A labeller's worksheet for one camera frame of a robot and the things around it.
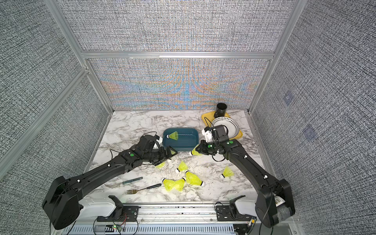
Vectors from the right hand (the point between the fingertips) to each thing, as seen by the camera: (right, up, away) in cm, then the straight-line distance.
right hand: (195, 145), depth 79 cm
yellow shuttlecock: (-13, +4, +19) cm, 23 cm away
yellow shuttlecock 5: (-1, -19, +3) cm, 19 cm away
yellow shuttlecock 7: (-10, -23, +2) cm, 25 cm away
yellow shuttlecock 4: (-7, -14, +7) cm, 17 cm away
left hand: (-11, -5, -2) cm, 12 cm away
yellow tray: (+33, +4, +24) cm, 41 cm away
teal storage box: (-9, +1, +22) cm, 24 cm away
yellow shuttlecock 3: (-18, -10, -2) cm, 21 cm away
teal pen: (-36, -21, +4) cm, 41 cm away
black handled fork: (-34, -25, 0) cm, 43 cm away
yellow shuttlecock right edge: (+19, -16, +4) cm, 25 cm away
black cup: (+21, +22, +30) cm, 43 cm away
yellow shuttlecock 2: (-1, -4, +2) cm, 5 cm away
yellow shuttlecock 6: (-14, -23, +3) cm, 27 cm away
